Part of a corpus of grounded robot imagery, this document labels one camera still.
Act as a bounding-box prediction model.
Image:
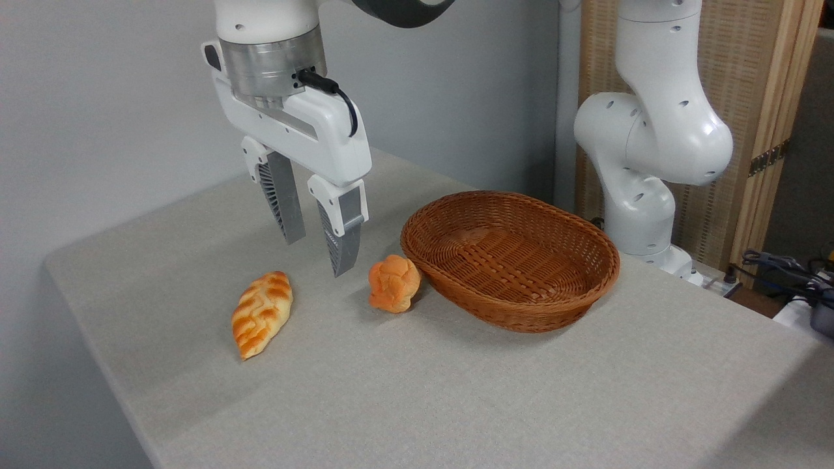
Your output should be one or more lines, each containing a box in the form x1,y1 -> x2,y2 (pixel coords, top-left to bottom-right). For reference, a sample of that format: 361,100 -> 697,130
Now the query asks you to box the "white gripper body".
202,40 -> 373,188

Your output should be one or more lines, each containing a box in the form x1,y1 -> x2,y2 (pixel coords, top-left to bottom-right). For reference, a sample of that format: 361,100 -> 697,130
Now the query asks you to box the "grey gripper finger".
241,136 -> 307,246
308,175 -> 369,278

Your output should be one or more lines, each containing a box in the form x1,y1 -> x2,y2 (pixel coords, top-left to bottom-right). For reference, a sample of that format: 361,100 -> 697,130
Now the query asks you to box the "round orange bread roll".
368,255 -> 422,314

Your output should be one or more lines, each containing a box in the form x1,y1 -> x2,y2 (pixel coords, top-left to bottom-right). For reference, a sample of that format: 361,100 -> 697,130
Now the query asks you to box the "long braided bread loaf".
231,271 -> 295,361

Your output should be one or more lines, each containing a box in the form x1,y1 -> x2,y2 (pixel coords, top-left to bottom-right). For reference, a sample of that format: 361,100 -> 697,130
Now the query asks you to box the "brown oval wicker basket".
400,190 -> 621,334

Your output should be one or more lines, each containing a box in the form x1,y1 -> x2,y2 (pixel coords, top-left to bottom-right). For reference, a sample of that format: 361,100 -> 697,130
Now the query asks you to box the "grey tablecloth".
42,147 -> 834,469

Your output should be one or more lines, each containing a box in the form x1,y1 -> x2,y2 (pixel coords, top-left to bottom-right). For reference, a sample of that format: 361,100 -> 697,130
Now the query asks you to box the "white power strip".
698,268 -> 742,295

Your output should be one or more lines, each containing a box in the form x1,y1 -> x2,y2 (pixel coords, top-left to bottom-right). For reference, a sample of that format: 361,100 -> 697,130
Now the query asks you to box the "wooden woven folding screen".
575,0 -> 825,271

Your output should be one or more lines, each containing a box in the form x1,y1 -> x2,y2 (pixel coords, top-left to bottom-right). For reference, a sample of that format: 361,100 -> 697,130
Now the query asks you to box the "brass screen hinge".
748,139 -> 791,178

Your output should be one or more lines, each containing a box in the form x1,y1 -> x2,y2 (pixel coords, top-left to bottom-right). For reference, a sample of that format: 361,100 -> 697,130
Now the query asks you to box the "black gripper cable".
296,68 -> 359,138

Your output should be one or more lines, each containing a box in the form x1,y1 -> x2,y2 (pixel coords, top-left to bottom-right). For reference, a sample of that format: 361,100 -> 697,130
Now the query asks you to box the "dark tangled cables bundle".
740,249 -> 834,308

